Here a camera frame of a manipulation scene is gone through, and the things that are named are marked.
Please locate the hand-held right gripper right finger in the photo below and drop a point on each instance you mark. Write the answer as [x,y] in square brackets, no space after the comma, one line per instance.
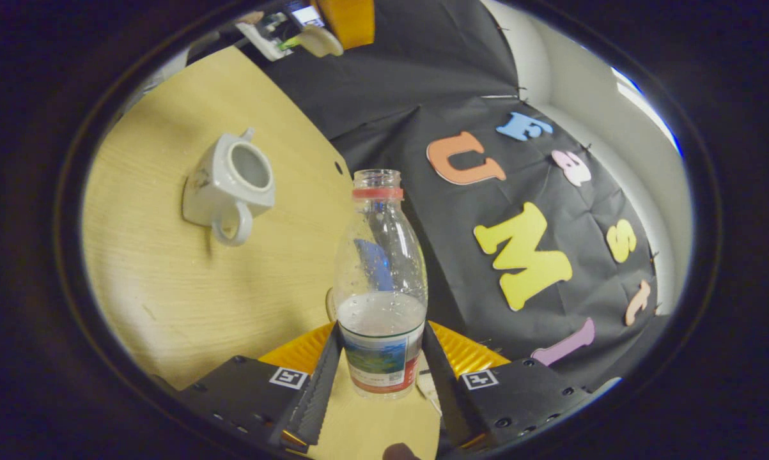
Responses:
[445,390]

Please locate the clear plastic water bottle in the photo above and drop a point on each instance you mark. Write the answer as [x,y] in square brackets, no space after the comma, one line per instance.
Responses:
[379,319]

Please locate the black backdrop cloth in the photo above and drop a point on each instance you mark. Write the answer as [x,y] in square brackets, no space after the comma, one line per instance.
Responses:
[422,76]

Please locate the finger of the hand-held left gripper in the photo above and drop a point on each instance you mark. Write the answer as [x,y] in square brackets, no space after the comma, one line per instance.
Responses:
[349,22]

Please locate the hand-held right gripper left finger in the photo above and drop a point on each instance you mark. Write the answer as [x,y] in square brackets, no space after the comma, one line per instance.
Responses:
[317,390]

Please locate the round pale coaster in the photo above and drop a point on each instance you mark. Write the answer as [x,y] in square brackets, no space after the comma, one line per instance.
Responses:
[330,303]

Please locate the white side desk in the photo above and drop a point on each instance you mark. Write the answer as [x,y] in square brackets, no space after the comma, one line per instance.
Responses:
[268,41]

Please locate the small tan object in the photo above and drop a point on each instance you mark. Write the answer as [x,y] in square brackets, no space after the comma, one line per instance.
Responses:
[251,17]

